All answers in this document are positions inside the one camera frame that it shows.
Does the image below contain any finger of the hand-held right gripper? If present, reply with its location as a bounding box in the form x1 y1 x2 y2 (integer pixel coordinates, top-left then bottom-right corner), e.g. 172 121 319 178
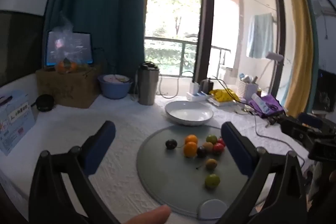
298 112 324 128
280 117 315 141

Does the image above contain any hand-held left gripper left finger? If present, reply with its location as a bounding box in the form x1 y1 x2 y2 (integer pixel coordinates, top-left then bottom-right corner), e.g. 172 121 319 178
28 120 121 224

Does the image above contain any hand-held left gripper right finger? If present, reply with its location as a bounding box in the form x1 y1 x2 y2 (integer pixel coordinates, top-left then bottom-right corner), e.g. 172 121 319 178
215 121 309 224

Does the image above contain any small yellow-brown fruit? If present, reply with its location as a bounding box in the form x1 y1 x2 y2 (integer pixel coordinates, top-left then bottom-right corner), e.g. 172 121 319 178
205 158 218 170

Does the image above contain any white shallow plate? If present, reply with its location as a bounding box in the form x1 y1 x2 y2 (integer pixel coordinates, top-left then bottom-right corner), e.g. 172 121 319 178
165 101 214 126

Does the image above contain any person's left hand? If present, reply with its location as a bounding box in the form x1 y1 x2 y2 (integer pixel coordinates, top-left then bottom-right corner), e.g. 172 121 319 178
125 204 172 224

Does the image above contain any black screen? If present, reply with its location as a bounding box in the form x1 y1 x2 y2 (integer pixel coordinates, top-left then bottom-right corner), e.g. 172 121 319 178
315 69 336 111

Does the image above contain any white textured tablecloth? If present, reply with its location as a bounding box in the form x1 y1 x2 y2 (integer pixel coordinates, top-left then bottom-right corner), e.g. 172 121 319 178
0 94 315 224

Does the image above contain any purple pouch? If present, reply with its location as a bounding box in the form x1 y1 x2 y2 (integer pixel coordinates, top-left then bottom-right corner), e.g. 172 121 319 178
248 94 285 118

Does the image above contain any white tube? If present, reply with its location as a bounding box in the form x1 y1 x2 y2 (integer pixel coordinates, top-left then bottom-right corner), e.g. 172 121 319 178
251 93 271 113

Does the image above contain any white booklet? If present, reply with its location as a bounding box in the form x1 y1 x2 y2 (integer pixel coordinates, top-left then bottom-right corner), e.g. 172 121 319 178
209 97 237 107

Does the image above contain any yellow plastic bag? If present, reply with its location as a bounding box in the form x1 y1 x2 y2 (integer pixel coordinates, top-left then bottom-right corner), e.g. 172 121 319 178
209 88 240 103

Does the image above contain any blue plastic bowl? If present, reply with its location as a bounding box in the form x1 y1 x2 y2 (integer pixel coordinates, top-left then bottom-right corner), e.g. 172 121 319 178
98 74 133 99

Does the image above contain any white woven basket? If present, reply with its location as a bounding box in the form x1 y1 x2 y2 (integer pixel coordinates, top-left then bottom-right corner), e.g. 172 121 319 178
238 80 259 100

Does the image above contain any small pale round pad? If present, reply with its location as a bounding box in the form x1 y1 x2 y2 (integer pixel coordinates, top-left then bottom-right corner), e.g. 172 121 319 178
199 199 227 219

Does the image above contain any yellow curtain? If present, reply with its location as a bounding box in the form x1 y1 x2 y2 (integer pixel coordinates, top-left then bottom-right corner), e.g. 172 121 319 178
274 0 319 118

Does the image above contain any brown cardboard box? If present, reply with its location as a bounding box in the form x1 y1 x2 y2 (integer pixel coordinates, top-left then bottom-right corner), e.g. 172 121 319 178
35 64 104 109

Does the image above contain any white power strip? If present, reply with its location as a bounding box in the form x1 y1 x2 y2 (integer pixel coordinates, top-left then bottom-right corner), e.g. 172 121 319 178
186 91 213 102

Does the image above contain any black round device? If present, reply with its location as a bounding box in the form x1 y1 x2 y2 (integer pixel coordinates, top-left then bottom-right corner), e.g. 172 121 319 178
35 94 55 112

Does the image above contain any black charger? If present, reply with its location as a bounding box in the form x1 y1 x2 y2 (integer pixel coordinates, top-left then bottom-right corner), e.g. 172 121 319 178
201 78 214 94

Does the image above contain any white desk lamp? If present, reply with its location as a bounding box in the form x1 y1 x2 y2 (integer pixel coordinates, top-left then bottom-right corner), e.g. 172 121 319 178
259 52 284 98

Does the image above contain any grey round placemat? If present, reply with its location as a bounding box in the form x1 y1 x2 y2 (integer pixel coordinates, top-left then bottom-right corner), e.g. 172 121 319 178
136 125 263 220

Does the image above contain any stainless steel tumbler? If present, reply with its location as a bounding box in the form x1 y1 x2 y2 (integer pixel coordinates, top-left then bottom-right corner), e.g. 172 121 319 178
137 62 160 106

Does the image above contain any light blue printed carton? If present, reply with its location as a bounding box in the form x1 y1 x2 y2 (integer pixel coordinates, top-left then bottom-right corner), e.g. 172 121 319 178
0 90 36 156

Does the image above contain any light blue hanging towel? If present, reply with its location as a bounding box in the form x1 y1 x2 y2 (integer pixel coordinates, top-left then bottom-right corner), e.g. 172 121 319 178
246 13 274 59

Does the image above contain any computer monitor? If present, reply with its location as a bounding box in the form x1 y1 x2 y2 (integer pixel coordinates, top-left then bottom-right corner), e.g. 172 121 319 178
46 30 93 67

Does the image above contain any clear plastic bag of oranges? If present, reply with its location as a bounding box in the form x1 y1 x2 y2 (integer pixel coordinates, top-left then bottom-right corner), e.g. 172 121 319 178
51 11 79 75

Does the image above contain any balcony railing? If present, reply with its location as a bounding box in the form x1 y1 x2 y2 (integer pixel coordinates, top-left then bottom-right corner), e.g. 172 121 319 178
144 36 231 77

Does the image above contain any teal curtain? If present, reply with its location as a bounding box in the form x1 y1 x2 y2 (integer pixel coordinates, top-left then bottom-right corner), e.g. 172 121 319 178
43 0 155 77

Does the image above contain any grey cable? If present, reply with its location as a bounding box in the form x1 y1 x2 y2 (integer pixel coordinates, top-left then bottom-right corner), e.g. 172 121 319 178
253 111 305 161

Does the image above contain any black power cable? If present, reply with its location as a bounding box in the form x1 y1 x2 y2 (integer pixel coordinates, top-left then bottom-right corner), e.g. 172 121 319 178
159 70 195 98

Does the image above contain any dark door frame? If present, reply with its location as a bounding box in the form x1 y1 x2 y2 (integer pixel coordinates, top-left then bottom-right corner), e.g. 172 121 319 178
193 0 216 83

